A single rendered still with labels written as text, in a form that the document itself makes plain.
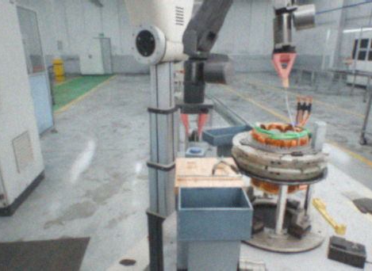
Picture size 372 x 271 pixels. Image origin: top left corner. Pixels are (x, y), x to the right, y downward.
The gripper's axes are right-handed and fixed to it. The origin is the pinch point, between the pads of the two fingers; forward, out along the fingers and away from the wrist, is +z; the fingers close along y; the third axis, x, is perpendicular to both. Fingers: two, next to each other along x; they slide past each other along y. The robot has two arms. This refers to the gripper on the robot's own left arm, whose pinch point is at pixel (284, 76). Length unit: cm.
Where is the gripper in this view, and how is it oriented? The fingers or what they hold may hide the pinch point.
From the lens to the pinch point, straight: 98.5
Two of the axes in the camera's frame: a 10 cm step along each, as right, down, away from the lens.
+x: -9.8, 0.4, 1.9
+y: 1.9, 0.5, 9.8
